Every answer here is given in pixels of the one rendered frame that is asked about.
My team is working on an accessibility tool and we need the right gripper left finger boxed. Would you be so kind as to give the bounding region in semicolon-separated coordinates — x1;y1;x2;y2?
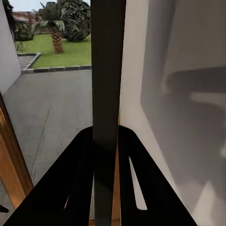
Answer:
3;126;95;226

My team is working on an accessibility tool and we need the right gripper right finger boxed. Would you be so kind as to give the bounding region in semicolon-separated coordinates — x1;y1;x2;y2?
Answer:
118;125;197;226

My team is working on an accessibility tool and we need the poster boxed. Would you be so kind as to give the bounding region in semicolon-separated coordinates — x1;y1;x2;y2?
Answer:
90;0;126;226

